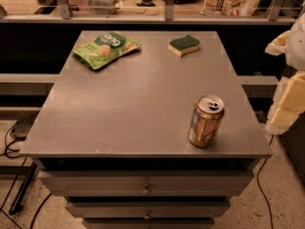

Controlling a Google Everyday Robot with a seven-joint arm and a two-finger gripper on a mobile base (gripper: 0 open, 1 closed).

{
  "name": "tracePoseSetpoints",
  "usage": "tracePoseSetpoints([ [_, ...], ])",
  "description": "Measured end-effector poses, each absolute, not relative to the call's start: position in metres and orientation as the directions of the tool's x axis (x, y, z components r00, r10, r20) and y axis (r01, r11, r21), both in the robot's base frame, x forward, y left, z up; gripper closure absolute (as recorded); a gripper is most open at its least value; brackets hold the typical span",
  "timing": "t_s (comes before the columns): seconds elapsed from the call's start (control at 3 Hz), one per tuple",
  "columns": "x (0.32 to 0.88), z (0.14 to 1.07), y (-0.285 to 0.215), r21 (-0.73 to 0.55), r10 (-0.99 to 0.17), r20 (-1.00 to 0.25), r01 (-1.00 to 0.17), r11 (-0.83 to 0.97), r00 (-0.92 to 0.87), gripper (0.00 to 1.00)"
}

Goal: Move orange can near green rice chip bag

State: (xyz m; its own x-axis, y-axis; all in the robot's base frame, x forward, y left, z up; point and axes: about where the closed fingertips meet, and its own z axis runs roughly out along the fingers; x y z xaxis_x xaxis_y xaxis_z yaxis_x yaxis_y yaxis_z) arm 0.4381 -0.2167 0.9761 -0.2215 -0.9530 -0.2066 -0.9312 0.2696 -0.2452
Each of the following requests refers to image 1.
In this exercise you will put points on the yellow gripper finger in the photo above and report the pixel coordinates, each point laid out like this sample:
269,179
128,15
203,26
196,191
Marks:
278,45
288,104

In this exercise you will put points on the orange soda can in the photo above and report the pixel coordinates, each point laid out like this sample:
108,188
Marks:
207,115

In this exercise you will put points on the green rice chip bag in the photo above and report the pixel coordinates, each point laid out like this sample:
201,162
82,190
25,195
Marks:
104,49

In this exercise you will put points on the green yellow sponge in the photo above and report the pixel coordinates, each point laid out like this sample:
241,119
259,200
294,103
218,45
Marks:
184,45

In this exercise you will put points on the top grey drawer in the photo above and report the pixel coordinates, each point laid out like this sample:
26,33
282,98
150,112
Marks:
146,184

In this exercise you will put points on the grey drawer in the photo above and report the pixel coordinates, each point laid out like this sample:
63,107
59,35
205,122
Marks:
146,184
148,210
148,223

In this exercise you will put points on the bottom grey drawer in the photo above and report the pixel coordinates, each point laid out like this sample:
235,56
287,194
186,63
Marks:
148,223

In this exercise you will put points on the middle grey drawer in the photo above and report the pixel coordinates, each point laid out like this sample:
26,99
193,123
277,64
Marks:
148,210

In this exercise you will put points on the grey power box floor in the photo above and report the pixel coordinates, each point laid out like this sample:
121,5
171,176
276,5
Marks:
22,127

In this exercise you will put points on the black metal stand leg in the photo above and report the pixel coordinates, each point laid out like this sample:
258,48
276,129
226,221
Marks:
27,173

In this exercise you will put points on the metal railing frame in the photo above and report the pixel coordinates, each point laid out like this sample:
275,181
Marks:
258,12

